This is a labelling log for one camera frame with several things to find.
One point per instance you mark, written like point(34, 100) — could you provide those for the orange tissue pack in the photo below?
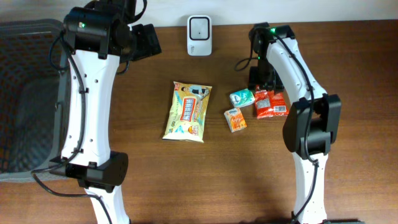
point(235, 119)

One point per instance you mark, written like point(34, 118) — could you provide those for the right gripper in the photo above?
point(263, 81)

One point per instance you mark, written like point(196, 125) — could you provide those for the yellow snack bag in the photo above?
point(187, 113)

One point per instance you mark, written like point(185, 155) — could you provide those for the grey plastic mesh basket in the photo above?
point(34, 97)

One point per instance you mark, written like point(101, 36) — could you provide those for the red snack bag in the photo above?
point(269, 104)

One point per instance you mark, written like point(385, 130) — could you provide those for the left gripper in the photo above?
point(148, 42)

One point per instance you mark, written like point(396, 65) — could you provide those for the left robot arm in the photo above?
point(97, 38)

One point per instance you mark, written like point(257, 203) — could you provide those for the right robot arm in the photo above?
point(311, 126)

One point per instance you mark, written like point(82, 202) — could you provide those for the teal tissue pack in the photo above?
point(242, 98)

